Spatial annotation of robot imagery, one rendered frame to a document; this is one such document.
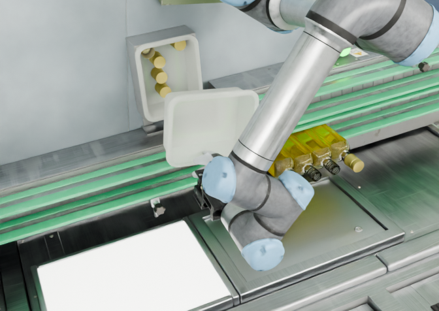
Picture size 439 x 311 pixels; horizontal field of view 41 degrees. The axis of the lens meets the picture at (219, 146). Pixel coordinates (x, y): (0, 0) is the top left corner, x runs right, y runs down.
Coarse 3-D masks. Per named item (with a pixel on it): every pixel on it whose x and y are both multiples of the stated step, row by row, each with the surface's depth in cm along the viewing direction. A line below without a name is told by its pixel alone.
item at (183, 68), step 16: (144, 48) 150; (160, 48) 159; (192, 48) 157; (144, 64) 159; (176, 64) 163; (192, 64) 160; (144, 80) 162; (176, 80) 166; (192, 80) 164; (144, 96) 156; (160, 96) 166; (144, 112) 158; (160, 112) 162
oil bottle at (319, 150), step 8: (296, 136) 166; (304, 136) 165; (312, 136) 165; (304, 144) 162; (312, 144) 161; (320, 144) 161; (312, 152) 158; (320, 152) 158; (328, 152) 158; (320, 160) 158; (320, 168) 159
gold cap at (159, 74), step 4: (156, 68) 160; (160, 68) 161; (152, 72) 160; (156, 72) 159; (160, 72) 158; (164, 72) 158; (152, 76) 161; (156, 76) 158; (160, 76) 158; (164, 76) 158; (156, 80) 158; (160, 80) 159; (164, 80) 159
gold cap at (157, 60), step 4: (156, 52) 158; (156, 56) 156; (160, 56) 155; (152, 60) 156; (156, 60) 155; (160, 60) 156; (164, 60) 156; (156, 64) 156; (160, 64) 156; (164, 64) 157
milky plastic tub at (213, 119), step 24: (168, 96) 133; (192, 96) 129; (216, 96) 131; (240, 96) 141; (168, 120) 129; (192, 120) 140; (216, 120) 142; (240, 120) 143; (168, 144) 131; (192, 144) 142; (216, 144) 144
